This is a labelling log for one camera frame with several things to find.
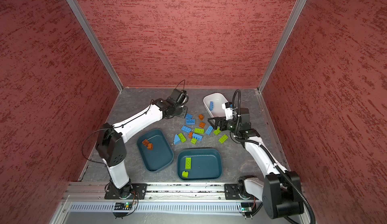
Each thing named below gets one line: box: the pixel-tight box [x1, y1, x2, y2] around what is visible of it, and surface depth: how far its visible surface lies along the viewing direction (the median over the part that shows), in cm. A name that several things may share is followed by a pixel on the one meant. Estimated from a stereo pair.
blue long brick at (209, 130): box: [205, 125, 214, 136], surface depth 99 cm
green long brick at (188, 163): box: [184, 157, 192, 171], surface depth 85 cm
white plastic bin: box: [203, 92, 229, 118], surface depth 112 cm
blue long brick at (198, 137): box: [192, 133, 204, 142], surface depth 94 cm
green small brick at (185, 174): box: [181, 170, 189, 179], surface depth 79 cm
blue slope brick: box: [173, 133, 181, 145], surface depth 92 cm
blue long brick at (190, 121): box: [185, 119, 196, 126], surface depth 102 cm
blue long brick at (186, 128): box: [181, 125, 192, 133], surface depth 99 cm
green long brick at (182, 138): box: [177, 132, 187, 143], surface depth 94 cm
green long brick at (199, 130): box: [194, 128, 205, 135], surface depth 99 cm
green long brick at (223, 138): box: [218, 134, 229, 144], surface depth 94 cm
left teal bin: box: [136, 129, 175, 174], surface depth 89 cm
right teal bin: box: [176, 148, 223, 181], surface depth 83 cm
